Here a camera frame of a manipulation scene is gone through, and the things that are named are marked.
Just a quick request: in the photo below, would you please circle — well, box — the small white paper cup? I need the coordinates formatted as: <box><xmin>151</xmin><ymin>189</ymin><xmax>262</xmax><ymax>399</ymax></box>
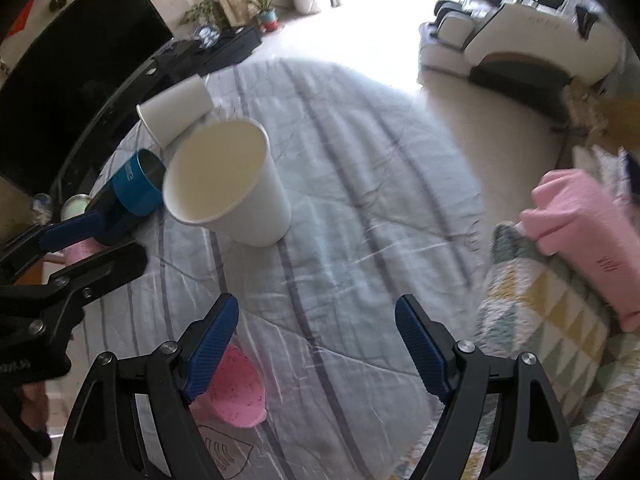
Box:
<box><xmin>136</xmin><ymin>76</ymin><xmax>213</xmax><ymax>150</ymax></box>

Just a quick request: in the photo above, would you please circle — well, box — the black television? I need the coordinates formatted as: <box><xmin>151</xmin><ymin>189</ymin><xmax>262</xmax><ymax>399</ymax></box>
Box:
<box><xmin>0</xmin><ymin>0</ymin><xmax>176</xmax><ymax>196</ymax></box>

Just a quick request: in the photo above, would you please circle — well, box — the pink cloth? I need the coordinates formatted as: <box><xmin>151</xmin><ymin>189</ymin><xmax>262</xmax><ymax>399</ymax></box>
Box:
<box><xmin>519</xmin><ymin>169</ymin><xmax>640</xmax><ymax>333</ymax></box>

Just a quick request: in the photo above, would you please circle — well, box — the person's left hand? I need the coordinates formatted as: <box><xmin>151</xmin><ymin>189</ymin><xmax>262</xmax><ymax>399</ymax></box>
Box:
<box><xmin>20</xmin><ymin>381</ymin><xmax>49</xmax><ymax>432</ymax></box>

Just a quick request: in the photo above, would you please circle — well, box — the brown fluffy object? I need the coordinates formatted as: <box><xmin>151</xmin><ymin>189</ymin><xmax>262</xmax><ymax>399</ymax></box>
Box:
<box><xmin>562</xmin><ymin>82</ymin><xmax>640</xmax><ymax>155</ymax></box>

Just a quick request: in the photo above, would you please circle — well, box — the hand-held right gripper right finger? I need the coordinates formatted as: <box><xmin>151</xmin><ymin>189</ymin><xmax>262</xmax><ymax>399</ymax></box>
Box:
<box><xmin>394</xmin><ymin>294</ymin><xmax>581</xmax><ymax>480</ymax></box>

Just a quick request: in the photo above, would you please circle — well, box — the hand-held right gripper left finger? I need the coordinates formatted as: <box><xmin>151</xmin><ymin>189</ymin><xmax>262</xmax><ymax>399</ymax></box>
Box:
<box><xmin>52</xmin><ymin>292</ymin><xmax>241</xmax><ymax>480</ymax></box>

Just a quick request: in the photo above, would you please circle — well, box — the white massage chair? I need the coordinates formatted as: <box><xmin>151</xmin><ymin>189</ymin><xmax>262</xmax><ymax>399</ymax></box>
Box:
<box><xmin>417</xmin><ymin>0</ymin><xmax>626</xmax><ymax>92</ymax></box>

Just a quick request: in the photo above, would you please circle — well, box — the white and green cup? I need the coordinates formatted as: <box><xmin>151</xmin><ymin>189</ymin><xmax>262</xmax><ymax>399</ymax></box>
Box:
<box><xmin>61</xmin><ymin>194</ymin><xmax>92</xmax><ymax>221</ymax></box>

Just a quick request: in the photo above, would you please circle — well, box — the green leafy plant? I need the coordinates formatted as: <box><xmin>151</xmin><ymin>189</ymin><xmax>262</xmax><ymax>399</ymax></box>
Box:
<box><xmin>180</xmin><ymin>0</ymin><xmax>228</xmax><ymax>28</ymax></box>

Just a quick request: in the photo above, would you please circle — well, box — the clear glass ball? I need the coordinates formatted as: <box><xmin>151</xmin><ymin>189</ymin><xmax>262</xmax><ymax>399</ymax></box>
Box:
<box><xmin>195</xmin><ymin>25</ymin><xmax>221</xmax><ymax>49</ymax></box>

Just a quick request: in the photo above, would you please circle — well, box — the pink speckled cup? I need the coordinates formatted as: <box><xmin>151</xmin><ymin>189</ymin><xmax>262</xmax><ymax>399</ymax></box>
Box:
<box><xmin>62</xmin><ymin>236</ymin><xmax>104</xmax><ymax>266</ymax></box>
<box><xmin>189</xmin><ymin>342</ymin><xmax>268</xmax><ymax>428</ymax></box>

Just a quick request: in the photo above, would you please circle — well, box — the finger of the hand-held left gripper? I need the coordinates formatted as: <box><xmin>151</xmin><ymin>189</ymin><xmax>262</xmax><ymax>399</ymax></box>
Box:
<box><xmin>0</xmin><ymin>242</ymin><xmax>149</xmax><ymax>338</ymax></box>
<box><xmin>0</xmin><ymin>210</ymin><xmax>106</xmax><ymax>281</ymax></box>

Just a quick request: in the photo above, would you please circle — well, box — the large white paper cup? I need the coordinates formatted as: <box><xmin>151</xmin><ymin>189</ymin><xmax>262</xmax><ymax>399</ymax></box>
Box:
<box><xmin>161</xmin><ymin>117</ymin><xmax>293</xmax><ymax>248</ymax></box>

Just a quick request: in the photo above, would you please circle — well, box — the black glass television stand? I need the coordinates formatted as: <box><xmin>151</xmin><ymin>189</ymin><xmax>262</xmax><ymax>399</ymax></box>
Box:
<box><xmin>47</xmin><ymin>25</ymin><xmax>263</xmax><ymax>211</ymax></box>

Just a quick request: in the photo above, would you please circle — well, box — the small glass orb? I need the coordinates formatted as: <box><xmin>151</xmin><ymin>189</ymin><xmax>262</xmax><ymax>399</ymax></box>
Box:
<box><xmin>31</xmin><ymin>194</ymin><xmax>54</xmax><ymax>224</ymax></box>

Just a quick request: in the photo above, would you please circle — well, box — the blue metal cup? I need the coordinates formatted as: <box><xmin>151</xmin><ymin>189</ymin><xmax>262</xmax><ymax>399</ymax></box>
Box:
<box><xmin>85</xmin><ymin>149</ymin><xmax>168</xmax><ymax>247</ymax></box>

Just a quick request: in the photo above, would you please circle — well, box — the potted plant in colourful pot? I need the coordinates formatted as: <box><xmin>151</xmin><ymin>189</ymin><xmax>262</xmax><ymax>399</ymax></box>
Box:
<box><xmin>246</xmin><ymin>0</ymin><xmax>281</xmax><ymax>34</ymax></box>

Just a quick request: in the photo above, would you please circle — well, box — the triangle patterned quilt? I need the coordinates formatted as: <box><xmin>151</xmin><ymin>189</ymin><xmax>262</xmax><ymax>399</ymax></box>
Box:
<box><xmin>390</xmin><ymin>222</ymin><xmax>640</xmax><ymax>480</ymax></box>

